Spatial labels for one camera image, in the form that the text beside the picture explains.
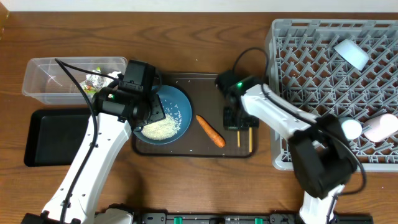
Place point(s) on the dark blue plate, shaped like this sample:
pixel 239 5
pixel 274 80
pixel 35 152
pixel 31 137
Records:
pixel 169 97

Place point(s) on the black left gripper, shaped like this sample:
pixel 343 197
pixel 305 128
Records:
pixel 159 114

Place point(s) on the dark brown serving tray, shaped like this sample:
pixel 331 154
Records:
pixel 206 101

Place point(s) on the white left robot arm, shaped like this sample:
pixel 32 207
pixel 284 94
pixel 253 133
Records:
pixel 77 197

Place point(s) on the black plastic tray bin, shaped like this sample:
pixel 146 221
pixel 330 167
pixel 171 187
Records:
pixel 55 136

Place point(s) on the pile of white rice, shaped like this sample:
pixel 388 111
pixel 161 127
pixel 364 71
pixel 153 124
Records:
pixel 165 128

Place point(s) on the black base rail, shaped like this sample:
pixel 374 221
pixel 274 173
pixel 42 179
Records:
pixel 121 213

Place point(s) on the pink plastic cup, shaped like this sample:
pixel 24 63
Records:
pixel 381 127

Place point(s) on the light blue bowl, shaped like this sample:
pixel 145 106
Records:
pixel 352 53

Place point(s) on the grey dishwasher rack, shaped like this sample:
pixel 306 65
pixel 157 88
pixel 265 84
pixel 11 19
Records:
pixel 308 72

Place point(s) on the orange carrot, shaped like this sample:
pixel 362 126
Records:
pixel 212 134

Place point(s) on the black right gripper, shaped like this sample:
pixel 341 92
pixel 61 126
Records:
pixel 232 123

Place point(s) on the foil snack wrapper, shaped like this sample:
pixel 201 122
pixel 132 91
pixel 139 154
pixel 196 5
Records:
pixel 94 83

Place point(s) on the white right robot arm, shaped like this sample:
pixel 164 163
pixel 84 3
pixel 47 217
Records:
pixel 321 159

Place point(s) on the light blue plastic cup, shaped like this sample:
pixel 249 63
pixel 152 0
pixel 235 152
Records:
pixel 351 128

